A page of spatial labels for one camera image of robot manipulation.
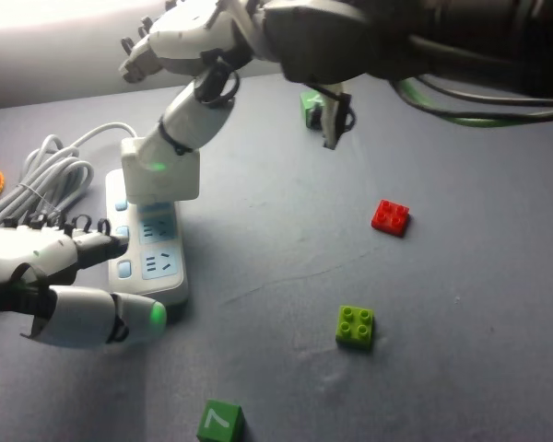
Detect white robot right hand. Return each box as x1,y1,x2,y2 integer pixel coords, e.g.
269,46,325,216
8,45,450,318
118,0,268,172

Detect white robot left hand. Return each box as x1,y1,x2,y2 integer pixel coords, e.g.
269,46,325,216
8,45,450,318
0,214,168,349

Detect white power strip blue sockets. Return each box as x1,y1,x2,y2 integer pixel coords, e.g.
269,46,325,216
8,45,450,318
104,169,190,319

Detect white charger adapter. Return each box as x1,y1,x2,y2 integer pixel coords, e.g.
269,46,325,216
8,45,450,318
120,136,201,204

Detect green cube with white letter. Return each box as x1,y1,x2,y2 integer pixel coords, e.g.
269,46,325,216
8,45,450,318
299,89,326,130

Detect green cube with white seven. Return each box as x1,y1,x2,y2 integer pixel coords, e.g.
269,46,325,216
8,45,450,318
195,399,246,442

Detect red toy brick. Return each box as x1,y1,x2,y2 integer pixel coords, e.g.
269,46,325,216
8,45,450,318
371,198,411,238

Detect lime green toy brick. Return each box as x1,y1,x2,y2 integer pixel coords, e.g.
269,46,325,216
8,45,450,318
335,305,377,352

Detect grey table cloth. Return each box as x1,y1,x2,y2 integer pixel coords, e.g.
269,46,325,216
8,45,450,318
0,73,553,442

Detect white power strip cable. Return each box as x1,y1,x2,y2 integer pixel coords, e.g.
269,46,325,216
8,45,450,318
0,122,139,227

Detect green cable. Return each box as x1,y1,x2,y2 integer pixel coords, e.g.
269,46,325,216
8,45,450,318
391,77,553,129

